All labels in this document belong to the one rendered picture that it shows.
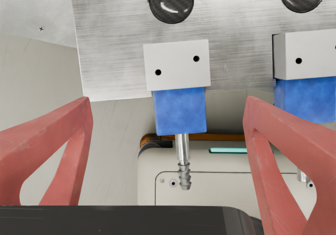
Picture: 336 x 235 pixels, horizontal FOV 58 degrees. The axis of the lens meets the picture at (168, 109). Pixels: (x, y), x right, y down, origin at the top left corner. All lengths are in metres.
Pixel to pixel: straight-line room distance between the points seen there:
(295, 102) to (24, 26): 0.27
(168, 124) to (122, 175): 0.97
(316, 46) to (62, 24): 0.24
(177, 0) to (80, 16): 0.08
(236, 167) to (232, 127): 0.29
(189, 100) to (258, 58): 0.07
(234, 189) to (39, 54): 0.82
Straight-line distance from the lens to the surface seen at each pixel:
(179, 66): 0.24
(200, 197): 0.93
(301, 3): 0.29
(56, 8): 0.34
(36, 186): 1.32
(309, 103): 0.28
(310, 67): 0.26
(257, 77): 0.27
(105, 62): 0.27
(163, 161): 0.89
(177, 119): 0.25
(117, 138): 1.17
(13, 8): 0.36
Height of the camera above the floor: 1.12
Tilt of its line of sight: 81 degrees down
